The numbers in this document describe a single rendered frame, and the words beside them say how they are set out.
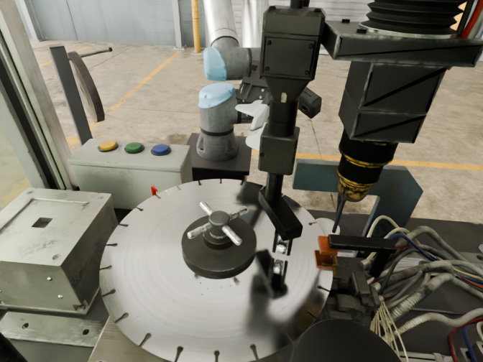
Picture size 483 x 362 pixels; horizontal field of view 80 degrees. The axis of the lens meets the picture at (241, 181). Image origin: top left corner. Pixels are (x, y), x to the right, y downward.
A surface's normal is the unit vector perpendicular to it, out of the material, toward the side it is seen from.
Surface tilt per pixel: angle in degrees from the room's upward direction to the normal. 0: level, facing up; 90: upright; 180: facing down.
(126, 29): 90
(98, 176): 90
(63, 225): 0
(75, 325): 0
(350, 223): 0
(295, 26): 90
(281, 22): 90
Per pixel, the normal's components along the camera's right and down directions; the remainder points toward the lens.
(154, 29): -0.08, 0.59
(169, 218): 0.04, -0.80
